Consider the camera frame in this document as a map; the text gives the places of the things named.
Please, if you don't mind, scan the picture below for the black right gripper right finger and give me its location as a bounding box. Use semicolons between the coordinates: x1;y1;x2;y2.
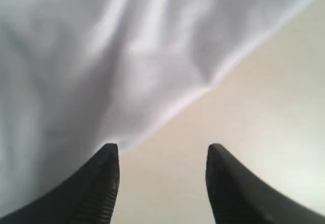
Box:
205;144;324;223

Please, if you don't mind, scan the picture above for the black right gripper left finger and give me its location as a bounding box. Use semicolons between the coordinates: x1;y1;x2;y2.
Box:
1;144;119;223

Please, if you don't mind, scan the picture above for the white t-shirt with red print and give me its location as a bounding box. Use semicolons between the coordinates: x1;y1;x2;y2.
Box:
1;0;313;216

